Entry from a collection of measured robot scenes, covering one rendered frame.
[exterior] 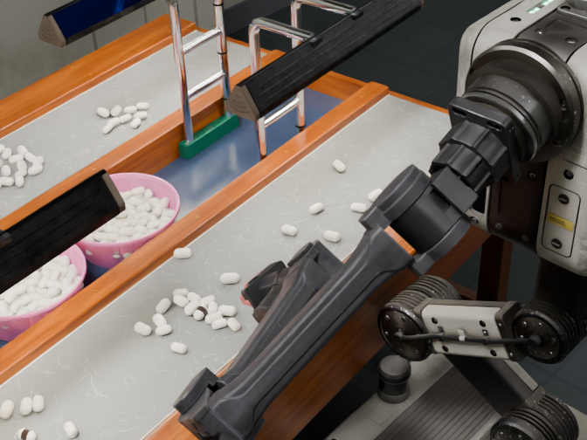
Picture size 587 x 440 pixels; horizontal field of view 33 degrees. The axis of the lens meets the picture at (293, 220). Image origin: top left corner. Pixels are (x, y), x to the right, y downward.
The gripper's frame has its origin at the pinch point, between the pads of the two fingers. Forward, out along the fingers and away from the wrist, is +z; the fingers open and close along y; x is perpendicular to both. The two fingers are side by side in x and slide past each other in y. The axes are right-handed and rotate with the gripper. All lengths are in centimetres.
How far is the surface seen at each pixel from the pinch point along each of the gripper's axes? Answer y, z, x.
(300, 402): -0.3, 4.0, 22.8
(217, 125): -59, 56, -28
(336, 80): -93, 46, -21
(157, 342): 9.5, 18.9, -0.4
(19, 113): -28, 84, -58
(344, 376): -14.6, 7.5, 26.6
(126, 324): 9.5, 25.5, -5.9
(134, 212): -17, 44, -22
